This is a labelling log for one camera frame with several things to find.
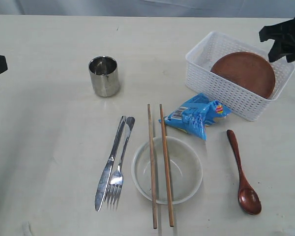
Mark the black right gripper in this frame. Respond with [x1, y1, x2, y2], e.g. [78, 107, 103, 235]
[259, 17, 295, 63]

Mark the brown wooden plate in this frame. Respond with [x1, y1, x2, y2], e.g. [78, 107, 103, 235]
[211, 52, 276, 99]

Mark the stainless steel cup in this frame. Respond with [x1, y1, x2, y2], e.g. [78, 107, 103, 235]
[88, 56, 120, 97]

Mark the blue snack packet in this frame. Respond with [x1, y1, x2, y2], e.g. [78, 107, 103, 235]
[163, 93, 232, 141]

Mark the dark metal knife handle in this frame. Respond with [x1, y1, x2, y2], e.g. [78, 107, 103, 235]
[94, 116, 126, 212]

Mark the silver metal utensil handle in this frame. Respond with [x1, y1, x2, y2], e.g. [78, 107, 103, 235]
[105, 117, 135, 209]

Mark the pale green ceramic bowl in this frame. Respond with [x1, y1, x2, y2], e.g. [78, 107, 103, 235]
[131, 136, 203, 205]

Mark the brown wooden spoon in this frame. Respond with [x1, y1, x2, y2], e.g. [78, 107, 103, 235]
[227, 129, 262, 215]

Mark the wooden chopstick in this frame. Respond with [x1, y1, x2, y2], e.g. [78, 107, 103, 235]
[147, 104, 157, 229]
[159, 104, 175, 227]

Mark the white backdrop curtain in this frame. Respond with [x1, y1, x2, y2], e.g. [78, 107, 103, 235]
[0, 0, 295, 18]

